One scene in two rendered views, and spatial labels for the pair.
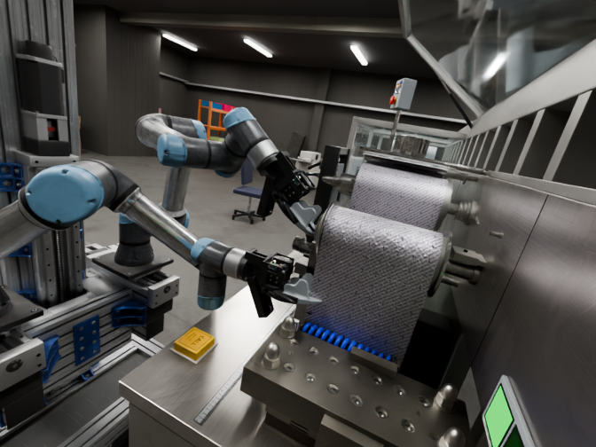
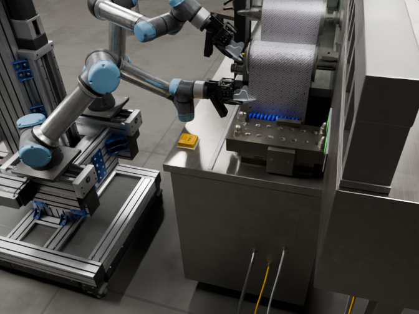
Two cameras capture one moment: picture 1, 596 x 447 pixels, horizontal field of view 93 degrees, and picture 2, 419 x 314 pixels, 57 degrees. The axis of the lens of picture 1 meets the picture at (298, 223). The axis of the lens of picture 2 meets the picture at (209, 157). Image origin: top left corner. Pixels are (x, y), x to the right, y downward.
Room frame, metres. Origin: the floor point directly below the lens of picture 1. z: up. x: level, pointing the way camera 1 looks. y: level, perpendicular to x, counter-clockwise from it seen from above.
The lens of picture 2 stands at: (-0.77, 0.16, 1.91)
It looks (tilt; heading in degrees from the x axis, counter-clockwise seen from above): 39 degrees down; 358
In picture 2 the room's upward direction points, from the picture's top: 3 degrees counter-clockwise
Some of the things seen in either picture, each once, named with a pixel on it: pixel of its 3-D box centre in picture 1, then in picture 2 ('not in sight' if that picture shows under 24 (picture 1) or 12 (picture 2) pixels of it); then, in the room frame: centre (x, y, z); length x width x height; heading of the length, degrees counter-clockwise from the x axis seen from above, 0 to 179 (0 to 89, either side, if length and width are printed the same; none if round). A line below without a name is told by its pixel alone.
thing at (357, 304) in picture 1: (358, 309); (277, 98); (0.56, -0.17, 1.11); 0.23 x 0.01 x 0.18; 70
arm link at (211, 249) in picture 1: (215, 255); (183, 88); (0.69, 0.20, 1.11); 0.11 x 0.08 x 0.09; 70
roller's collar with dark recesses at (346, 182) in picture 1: (348, 184); (257, 13); (0.90, -0.14, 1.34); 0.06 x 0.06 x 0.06; 70
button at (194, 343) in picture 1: (194, 342); (188, 141); (0.58, 0.20, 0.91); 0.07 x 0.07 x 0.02; 70
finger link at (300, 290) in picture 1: (302, 291); (244, 96); (0.58, -0.04, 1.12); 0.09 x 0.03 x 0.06; 69
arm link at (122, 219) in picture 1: (137, 223); not in sight; (1.11, 0.67, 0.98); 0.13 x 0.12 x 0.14; 132
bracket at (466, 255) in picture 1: (467, 255); (330, 55); (0.55, -0.35, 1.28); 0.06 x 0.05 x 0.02; 70
